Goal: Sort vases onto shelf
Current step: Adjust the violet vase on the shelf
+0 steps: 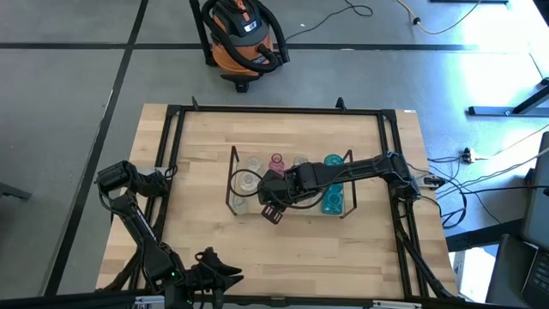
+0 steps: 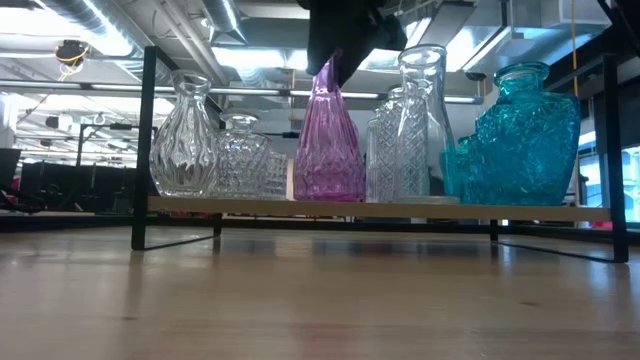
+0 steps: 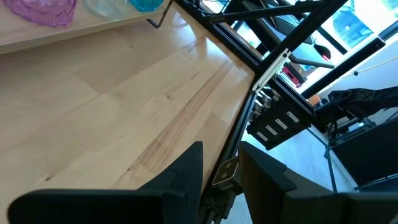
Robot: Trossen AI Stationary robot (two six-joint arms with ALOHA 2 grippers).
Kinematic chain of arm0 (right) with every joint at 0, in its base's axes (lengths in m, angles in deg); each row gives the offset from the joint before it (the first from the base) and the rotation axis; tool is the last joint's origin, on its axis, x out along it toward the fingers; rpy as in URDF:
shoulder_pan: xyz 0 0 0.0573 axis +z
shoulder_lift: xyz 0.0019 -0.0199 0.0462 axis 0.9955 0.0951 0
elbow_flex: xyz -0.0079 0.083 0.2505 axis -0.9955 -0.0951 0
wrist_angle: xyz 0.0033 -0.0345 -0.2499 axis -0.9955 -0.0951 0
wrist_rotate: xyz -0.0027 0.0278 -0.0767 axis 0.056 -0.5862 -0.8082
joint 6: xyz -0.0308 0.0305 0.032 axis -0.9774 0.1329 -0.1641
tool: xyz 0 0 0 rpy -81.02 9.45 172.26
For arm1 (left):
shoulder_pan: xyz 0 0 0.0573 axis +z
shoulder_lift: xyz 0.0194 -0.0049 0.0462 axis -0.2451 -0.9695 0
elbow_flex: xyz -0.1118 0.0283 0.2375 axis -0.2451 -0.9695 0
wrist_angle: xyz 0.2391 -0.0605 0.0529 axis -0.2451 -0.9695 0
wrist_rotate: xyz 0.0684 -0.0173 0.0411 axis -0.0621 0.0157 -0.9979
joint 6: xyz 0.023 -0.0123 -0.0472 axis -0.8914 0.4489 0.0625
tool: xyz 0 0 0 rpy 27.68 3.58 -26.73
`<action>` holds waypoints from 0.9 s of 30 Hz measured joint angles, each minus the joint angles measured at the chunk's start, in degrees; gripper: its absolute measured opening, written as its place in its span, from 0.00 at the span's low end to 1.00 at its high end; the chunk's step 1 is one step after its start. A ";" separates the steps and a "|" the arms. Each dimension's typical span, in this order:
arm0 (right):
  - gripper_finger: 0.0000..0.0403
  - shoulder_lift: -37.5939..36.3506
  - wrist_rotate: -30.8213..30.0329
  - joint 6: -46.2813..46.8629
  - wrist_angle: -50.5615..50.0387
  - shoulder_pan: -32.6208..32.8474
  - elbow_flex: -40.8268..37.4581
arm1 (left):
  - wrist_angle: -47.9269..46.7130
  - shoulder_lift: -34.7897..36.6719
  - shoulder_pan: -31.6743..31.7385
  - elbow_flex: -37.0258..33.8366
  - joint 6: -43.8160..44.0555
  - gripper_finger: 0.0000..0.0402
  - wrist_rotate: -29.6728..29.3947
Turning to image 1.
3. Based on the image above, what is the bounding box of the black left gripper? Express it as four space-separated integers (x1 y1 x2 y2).
186 246 245 294

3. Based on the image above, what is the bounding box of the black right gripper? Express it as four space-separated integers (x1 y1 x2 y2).
258 169 302 226

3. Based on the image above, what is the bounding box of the round pink glass vase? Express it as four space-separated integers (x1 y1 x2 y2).
268 153 287 175

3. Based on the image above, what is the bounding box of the teal cut glass urn vase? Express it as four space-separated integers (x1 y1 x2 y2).
321 191 345 215

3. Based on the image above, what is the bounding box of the silver bar clamp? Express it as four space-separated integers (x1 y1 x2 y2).
371 299 424 309
135 294 184 306

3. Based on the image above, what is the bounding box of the orange and black shop vacuum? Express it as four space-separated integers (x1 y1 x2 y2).
188 0 291 94

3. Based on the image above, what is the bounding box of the dark desk foot bar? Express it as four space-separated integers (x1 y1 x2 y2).
444 218 525 253

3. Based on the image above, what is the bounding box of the grey chair base leg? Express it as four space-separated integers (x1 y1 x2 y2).
0 182 33 202

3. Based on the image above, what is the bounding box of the black desk foot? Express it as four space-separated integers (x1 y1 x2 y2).
466 76 549 118

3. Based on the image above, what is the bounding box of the black keypad device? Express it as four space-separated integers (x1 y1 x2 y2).
521 251 549 301

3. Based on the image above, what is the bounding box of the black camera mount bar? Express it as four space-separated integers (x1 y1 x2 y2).
0 289 549 309

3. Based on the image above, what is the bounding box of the black aluminium table frame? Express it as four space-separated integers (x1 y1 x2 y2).
102 96 458 300

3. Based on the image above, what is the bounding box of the thin black floor cable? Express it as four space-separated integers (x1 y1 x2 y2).
283 0 374 43

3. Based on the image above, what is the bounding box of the black looped floor cable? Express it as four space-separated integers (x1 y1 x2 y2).
428 158 549 231

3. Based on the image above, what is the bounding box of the orange extension cable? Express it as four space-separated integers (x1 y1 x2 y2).
395 0 484 36

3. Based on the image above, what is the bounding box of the white floor cable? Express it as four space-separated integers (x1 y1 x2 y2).
437 145 549 192

